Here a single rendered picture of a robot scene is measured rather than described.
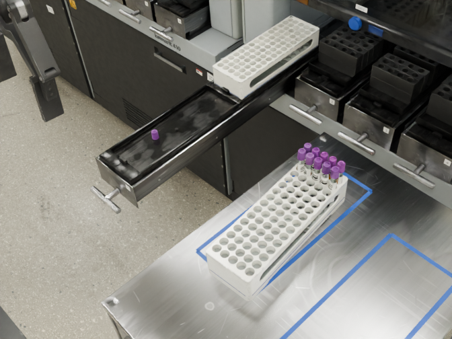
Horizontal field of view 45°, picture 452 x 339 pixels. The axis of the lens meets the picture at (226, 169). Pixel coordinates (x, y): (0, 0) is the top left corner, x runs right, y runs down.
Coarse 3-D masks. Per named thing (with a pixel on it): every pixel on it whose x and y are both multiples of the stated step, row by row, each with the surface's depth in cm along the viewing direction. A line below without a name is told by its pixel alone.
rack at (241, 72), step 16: (272, 32) 143; (288, 32) 141; (304, 32) 141; (240, 48) 138; (256, 48) 139; (272, 48) 137; (288, 48) 136; (304, 48) 145; (224, 64) 134; (240, 64) 134; (256, 64) 133; (272, 64) 134; (288, 64) 139; (224, 80) 132; (240, 80) 129; (256, 80) 138; (240, 96) 132
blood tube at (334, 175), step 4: (332, 168) 99; (336, 168) 99; (332, 172) 98; (336, 172) 98; (332, 176) 99; (336, 176) 99; (332, 180) 100; (336, 180) 100; (332, 184) 101; (336, 184) 102; (332, 188) 102; (332, 200) 105
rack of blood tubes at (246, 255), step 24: (288, 192) 109; (312, 192) 103; (336, 192) 102; (264, 216) 100; (288, 216) 99; (312, 216) 98; (216, 240) 96; (240, 240) 97; (264, 240) 95; (288, 240) 95; (216, 264) 94; (240, 264) 93; (264, 264) 92; (240, 288) 93
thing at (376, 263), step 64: (256, 192) 111; (384, 192) 109; (192, 256) 101; (320, 256) 100; (384, 256) 99; (448, 256) 98; (128, 320) 93; (192, 320) 93; (256, 320) 92; (320, 320) 91; (384, 320) 91; (448, 320) 90
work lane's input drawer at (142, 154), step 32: (192, 96) 134; (224, 96) 133; (256, 96) 134; (160, 128) 128; (192, 128) 128; (224, 128) 129; (96, 160) 123; (128, 160) 122; (160, 160) 120; (192, 160) 127; (96, 192) 122; (128, 192) 119
